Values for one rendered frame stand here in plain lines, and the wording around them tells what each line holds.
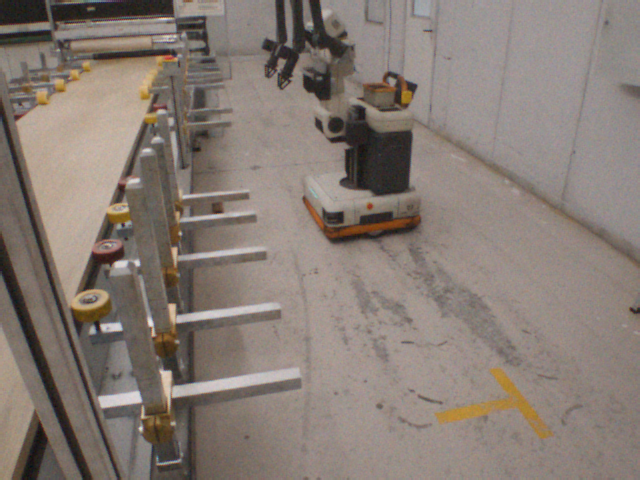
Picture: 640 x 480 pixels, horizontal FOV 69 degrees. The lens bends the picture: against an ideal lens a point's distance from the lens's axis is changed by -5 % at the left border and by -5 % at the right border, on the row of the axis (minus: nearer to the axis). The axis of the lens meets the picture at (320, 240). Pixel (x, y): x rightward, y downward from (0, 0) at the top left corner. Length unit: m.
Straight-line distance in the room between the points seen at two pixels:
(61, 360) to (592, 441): 1.96
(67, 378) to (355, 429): 1.62
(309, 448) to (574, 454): 0.97
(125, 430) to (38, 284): 0.87
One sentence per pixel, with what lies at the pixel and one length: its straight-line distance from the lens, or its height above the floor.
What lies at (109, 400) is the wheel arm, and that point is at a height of 0.84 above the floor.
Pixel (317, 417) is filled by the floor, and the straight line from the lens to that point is 2.02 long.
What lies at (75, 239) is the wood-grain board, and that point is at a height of 0.90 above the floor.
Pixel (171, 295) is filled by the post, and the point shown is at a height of 0.77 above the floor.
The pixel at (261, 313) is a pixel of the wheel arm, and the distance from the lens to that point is 1.16.
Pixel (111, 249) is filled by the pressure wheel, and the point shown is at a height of 0.91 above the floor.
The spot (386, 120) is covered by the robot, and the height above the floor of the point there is 0.77.
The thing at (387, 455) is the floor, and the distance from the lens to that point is 1.91.
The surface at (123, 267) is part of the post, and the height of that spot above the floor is 1.14.
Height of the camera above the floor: 1.50
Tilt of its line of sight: 28 degrees down
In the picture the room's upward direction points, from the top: 1 degrees counter-clockwise
